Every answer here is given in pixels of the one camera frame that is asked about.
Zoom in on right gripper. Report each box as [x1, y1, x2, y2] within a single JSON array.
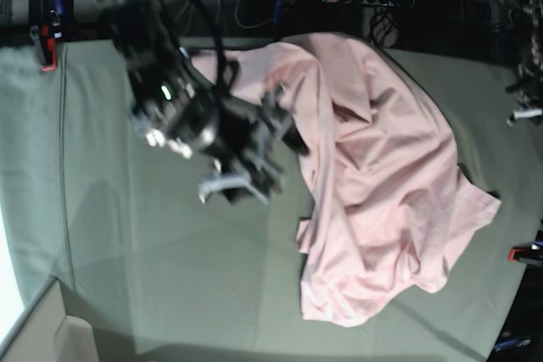
[[198, 86, 297, 204]]

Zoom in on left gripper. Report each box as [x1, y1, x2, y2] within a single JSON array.
[[506, 77, 542, 126]]

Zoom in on pink t-shirt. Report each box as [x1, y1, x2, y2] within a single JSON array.
[[186, 32, 502, 329]]

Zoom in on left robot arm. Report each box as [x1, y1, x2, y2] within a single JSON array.
[[489, 0, 542, 127]]

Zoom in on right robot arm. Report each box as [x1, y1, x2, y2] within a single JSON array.
[[97, 0, 294, 203]]

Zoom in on red black table clamp right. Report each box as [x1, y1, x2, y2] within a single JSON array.
[[508, 241, 543, 267]]

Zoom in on red black table clamp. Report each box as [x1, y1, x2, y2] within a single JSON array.
[[30, 25, 57, 72], [508, 241, 543, 267]]

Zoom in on green table cloth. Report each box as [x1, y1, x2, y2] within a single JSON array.
[[1, 41, 542, 361]]

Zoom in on red black table clamp left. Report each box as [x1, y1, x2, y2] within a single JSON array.
[[30, 25, 57, 72]]

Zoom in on beige cardboard box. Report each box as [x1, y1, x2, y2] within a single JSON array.
[[1, 278, 99, 362]]

